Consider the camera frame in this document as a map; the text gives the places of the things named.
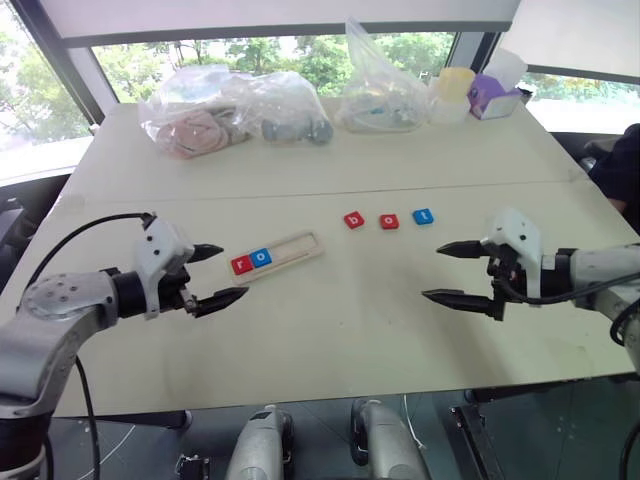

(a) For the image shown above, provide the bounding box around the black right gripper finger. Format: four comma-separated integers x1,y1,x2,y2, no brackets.
435,239,489,259
420,288,496,315

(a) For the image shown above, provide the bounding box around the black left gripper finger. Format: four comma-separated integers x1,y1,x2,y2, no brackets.
192,243,226,264
193,287,251,320

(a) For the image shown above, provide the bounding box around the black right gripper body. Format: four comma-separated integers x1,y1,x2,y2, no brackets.
486,243,527,322

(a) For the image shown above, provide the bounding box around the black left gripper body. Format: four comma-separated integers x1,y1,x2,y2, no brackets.
157,248,202,318

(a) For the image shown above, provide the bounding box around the wooden letter tray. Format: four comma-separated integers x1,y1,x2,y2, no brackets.
229,229,326,287

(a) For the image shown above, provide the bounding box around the silver rounded robot housing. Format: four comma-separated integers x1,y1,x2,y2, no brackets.
227,403,294,480
349,398,427,480

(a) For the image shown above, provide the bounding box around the plastic bag of pink items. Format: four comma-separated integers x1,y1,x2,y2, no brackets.
137,64,261,161

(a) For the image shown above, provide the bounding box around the black table foot bar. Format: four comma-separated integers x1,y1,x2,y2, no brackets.
117,409,194,431

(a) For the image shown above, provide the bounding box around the purple tissue box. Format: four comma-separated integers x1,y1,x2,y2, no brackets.
467,48,532,122

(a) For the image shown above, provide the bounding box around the white container with yellow lid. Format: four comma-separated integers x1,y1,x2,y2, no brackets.
428,66,477,126

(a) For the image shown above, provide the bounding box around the plastic bag of grey items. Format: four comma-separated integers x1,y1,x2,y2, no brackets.
222,70,335,148

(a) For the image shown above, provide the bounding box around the person in dark clothing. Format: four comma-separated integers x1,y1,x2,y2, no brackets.
582,122,640,236

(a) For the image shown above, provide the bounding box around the clear bag of mixed items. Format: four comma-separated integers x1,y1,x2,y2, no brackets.
333,17,434,134

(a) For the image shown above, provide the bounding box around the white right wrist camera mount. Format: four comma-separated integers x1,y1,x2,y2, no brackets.
482,207,545,301

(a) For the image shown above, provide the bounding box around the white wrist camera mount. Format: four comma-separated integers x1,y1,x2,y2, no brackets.
132,215,196,321
482,207,545,301

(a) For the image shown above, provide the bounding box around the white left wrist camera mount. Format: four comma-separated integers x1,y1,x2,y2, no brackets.
132,215,196,321

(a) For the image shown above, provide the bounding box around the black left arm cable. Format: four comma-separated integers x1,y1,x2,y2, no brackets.
27,212,157,480

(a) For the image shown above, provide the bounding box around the thin white cable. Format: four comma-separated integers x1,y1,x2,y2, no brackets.
402,394,427,451

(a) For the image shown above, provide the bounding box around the black metal table frame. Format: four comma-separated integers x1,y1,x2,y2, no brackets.
448,404,497,480

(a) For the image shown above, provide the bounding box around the black metal bracket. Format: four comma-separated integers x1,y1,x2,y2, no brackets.
177,452,211,480

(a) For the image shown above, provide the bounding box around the black window post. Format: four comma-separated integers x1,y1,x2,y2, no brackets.
9,0,121,127

